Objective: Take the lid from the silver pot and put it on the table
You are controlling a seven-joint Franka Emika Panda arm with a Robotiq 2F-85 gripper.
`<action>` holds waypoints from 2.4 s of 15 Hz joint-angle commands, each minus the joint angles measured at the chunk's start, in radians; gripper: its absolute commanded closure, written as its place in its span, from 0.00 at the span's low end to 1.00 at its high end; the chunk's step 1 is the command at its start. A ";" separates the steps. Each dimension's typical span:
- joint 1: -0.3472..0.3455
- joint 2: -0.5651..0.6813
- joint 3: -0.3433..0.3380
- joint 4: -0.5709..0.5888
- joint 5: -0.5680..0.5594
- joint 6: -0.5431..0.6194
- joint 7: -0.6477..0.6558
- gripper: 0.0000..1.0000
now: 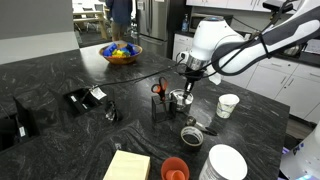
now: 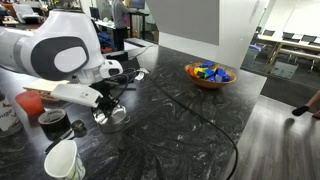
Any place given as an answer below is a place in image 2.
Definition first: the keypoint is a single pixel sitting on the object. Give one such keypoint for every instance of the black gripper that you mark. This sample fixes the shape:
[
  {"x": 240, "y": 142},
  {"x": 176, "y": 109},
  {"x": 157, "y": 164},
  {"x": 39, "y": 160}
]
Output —
[{"x": 101, "y": 90}]

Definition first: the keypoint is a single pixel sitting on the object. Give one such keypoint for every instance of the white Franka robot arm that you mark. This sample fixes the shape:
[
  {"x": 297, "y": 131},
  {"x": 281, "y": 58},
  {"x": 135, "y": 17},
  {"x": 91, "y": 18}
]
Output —
[{"x": 66, "y": 30}]

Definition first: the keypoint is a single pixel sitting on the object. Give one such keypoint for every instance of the silver pot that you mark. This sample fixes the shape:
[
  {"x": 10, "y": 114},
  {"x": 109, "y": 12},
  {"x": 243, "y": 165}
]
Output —
[{"x": 113, "y": 127}]

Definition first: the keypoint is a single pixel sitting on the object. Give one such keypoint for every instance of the black ladle spoon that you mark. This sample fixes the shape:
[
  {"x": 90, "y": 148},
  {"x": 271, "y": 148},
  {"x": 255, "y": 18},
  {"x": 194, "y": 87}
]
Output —
[{"x": 78, "y": 128}]

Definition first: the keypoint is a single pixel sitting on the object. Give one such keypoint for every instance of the black electronics box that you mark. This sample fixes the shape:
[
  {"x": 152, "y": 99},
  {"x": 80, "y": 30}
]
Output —
[{"x": 128, "y": 63}]

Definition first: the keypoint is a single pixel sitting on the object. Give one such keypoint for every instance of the black mug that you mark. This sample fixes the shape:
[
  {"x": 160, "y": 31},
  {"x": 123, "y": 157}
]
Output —
[{"x": 53, "y": 121}]

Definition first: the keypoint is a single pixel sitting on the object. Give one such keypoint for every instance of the wooden board with paper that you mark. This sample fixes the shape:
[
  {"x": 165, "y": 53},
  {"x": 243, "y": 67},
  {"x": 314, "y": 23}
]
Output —
[{"x": 43, "y": 86}]

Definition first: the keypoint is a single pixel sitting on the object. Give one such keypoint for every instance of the white paper cup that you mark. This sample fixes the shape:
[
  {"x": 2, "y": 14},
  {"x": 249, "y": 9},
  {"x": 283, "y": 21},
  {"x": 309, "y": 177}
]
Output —
[{"x": 61, "y": 161}]

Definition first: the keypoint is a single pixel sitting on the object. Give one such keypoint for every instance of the red plastic cup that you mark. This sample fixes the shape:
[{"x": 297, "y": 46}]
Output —
[{"x": 30, "y": 101}]

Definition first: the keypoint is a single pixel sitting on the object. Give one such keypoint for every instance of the standing person in grey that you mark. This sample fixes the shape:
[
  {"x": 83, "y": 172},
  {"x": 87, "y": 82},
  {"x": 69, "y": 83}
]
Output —
[{"x": 120, "y": 20}]

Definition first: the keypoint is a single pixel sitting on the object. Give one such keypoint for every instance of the red orange block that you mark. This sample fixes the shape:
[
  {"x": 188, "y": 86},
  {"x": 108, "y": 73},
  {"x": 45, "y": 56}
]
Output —
[{"x": 191, "y": 72}]

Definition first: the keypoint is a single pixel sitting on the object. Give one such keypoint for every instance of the green block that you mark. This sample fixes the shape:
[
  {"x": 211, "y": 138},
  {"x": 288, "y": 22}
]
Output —
[{"x": 200, "y": 75}]

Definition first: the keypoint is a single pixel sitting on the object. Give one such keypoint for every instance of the yellow block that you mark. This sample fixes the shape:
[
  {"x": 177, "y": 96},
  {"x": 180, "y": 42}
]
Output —
[{"x": 199, "y": 70}]

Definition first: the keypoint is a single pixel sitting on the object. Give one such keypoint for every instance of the labelled white bottle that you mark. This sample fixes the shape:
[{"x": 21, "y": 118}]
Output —
[{"x": 8, "y": 116}]

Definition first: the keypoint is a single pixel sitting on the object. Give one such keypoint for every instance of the small blue block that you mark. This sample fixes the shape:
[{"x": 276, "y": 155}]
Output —
[{"x": 206, "y": 64}]

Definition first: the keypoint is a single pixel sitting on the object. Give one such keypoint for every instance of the computer monitor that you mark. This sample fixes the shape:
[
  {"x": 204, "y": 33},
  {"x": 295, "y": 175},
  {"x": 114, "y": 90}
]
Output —
[{"x": 137, "y": 3}]

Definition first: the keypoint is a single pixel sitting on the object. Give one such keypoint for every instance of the wooden bowl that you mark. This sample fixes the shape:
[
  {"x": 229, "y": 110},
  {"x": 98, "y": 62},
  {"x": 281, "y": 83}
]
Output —
[{"x": 213, "y": 83}]

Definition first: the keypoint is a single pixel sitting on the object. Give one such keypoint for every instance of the large blue block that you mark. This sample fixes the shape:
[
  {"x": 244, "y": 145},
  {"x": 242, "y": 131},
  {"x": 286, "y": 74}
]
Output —
[{"x": 223, "y": 76}]

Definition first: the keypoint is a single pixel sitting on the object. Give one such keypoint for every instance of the white office printer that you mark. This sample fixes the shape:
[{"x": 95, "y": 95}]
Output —
[{"x": 26, "y": 13}]

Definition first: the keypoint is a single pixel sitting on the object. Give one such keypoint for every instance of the blue waste bin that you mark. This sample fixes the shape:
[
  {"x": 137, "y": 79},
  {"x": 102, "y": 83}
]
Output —
[{"x": 254, "y": 55}]

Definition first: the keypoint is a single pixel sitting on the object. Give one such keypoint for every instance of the black office chair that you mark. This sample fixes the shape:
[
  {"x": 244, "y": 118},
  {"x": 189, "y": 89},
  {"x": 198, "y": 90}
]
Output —
[
  {"x": 268, "y": 32},
  {"x": 308, "y": 38},
  {"x": 288, "y": 35}
]

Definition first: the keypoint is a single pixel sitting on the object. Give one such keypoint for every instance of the grey floor box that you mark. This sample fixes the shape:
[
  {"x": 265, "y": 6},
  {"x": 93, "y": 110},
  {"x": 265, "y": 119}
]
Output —
[{"x": 284, "y": 70}]

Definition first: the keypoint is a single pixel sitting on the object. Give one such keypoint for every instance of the leg with black sock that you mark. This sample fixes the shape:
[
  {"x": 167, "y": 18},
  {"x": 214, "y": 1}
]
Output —
[{"x": 300, "y": 110}]

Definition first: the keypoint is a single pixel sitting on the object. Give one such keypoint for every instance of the long wooden meeting table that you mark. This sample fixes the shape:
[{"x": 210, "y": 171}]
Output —
[{"x": 293, "y": 46}]

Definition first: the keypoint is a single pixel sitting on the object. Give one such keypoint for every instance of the white wrist mount plate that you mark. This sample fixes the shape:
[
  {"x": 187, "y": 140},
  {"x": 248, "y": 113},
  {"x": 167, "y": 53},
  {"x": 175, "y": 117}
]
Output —
[{"x": 76, "y": 94}]

